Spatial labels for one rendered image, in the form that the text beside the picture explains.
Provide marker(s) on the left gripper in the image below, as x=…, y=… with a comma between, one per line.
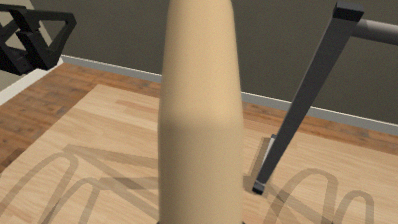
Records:
x=37, y=53

